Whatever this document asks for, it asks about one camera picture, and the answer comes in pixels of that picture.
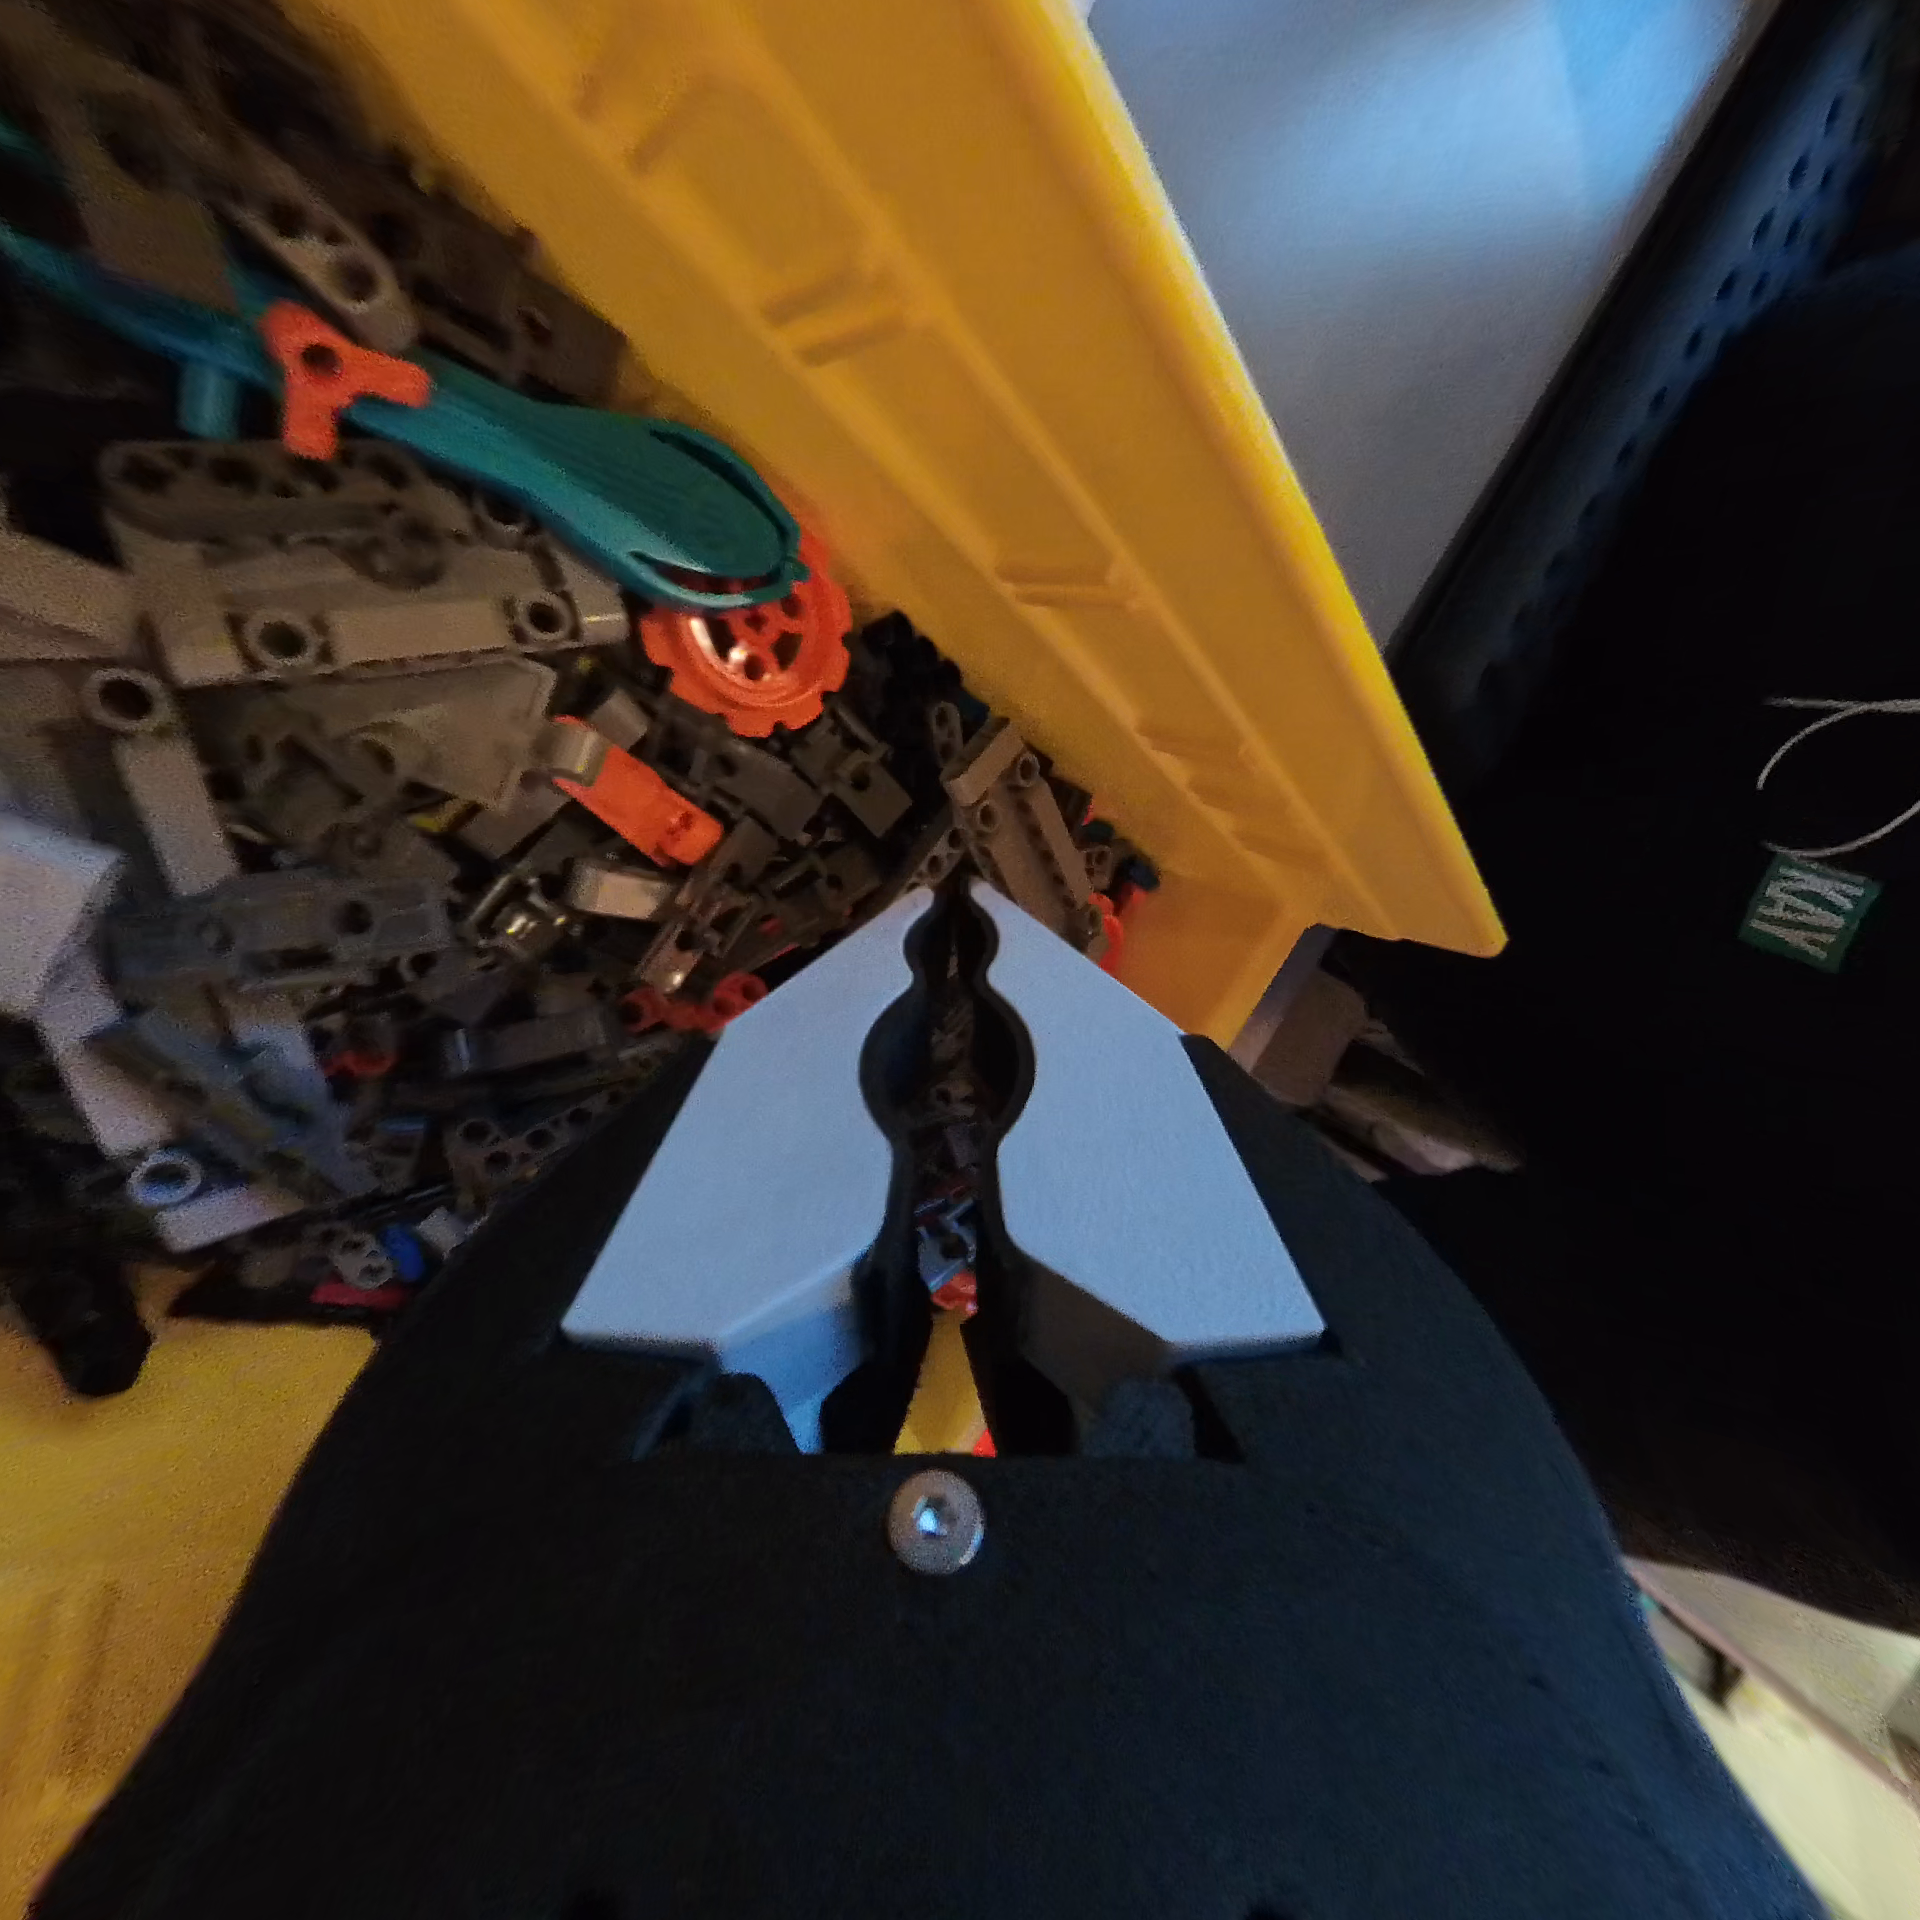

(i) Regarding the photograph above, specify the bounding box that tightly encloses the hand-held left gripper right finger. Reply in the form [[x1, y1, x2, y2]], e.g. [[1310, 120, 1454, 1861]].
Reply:
[[960, 878, 1328, 1454]]

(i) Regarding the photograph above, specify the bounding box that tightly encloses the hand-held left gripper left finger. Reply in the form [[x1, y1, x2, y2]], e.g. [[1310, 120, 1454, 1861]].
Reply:
[[562, 885, 953, 1454]]

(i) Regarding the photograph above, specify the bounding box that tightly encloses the black long holed beam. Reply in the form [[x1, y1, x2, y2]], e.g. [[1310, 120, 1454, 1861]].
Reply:
[[921, 717, 1107, 1307]]

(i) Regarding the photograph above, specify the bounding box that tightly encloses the pile of building parts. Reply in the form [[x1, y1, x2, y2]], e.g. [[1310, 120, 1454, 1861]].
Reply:
[[0, 0, 1163, 1395]]

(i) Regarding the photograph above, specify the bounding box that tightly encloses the yellow plastic bin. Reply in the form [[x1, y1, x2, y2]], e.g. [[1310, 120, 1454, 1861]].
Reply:
[[0, 0, 1509, 1920]]

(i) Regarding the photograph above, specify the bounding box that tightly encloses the orange connector block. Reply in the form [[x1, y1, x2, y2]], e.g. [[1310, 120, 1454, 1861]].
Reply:
[[546, 743, 724, 866]]

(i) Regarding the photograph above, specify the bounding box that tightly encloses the person's black garment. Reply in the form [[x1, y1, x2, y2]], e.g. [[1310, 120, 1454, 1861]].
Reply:
[[1334, 256, 1920, 1629]]

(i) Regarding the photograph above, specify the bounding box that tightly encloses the large orange toothed sprocket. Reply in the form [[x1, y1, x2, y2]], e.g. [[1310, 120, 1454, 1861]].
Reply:
[[638, 569, 857, 736]]

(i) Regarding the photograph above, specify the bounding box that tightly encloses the teal plastic tool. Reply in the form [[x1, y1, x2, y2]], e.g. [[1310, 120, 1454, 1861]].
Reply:
[[0, 119, 811, 607]]

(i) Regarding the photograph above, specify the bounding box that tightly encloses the orange looped connector piece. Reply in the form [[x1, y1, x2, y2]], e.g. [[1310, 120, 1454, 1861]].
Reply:
[[259, 298, 437, 458]]

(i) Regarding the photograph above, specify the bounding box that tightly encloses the perforated dark metal panel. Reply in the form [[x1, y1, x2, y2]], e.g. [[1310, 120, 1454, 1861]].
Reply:
[[1380, 0, 1920, 781]]

